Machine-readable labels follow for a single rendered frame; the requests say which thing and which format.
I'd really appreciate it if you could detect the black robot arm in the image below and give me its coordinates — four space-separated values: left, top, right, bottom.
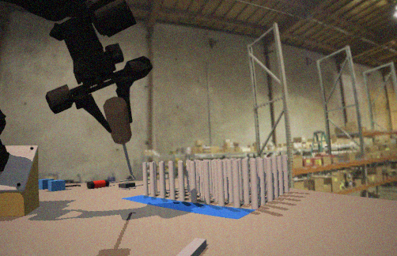
0 0 137 171

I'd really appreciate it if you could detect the blue tape strip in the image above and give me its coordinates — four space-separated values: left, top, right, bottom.
122 195 255 219

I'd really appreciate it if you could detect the blue block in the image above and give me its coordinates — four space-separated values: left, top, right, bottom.
38 179 55 190
47 180 66 192

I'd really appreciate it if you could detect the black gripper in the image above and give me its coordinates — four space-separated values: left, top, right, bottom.
45 40 153 133

